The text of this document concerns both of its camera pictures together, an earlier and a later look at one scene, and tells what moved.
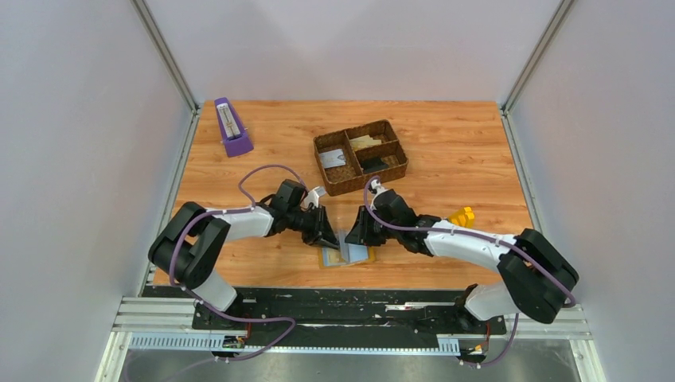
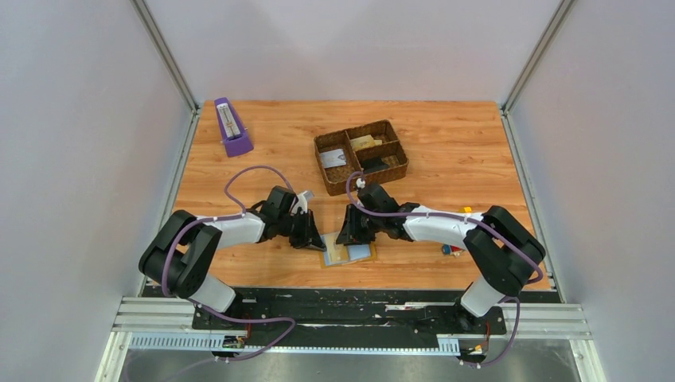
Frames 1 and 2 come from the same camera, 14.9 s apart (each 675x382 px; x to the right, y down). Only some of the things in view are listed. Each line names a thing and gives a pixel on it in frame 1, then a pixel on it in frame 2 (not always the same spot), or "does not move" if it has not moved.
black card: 372,164 does not move
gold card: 364,142 does not move
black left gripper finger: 327,232 → 313,237
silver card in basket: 333,158 does not move
